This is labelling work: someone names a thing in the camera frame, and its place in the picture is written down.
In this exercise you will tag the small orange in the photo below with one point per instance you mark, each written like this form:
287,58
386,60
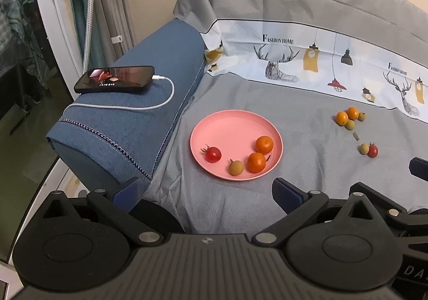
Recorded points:
341,118
352,113
264,145
256,163

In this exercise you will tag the patterned teal cloth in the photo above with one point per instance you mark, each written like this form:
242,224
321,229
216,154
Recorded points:
20,19

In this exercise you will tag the grey curtain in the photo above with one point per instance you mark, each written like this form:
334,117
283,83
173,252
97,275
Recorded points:
112,2

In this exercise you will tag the small green leaf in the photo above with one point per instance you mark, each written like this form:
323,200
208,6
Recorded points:
356,136

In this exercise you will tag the grey printed bed sheet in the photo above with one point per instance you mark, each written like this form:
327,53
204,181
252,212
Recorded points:
317,179

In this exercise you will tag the pink plate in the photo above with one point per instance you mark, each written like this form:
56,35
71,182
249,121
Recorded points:
234,129

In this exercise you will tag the black smartphone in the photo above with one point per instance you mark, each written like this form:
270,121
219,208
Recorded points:
113,81

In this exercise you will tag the blue sofa armrest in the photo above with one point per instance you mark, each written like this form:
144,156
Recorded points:
140,136

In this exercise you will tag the small green fruit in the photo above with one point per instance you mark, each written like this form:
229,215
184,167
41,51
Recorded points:
350,125
236,168
361,116
364,148

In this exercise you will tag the red cherry tomato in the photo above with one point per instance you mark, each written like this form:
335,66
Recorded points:
213,154
373,150

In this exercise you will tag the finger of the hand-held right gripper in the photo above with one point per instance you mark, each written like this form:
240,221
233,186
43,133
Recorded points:
419,169
391,206

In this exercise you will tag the teal curtain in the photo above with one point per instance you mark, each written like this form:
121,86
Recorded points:
77,12

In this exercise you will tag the white curtain clip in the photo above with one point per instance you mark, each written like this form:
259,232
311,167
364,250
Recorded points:
117,39

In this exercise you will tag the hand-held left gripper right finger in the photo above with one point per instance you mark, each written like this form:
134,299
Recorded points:
287,196

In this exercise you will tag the white door frame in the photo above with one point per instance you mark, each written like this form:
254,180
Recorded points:
57,35

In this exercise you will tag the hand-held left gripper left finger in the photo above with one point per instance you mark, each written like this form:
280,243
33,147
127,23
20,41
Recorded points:
128,194

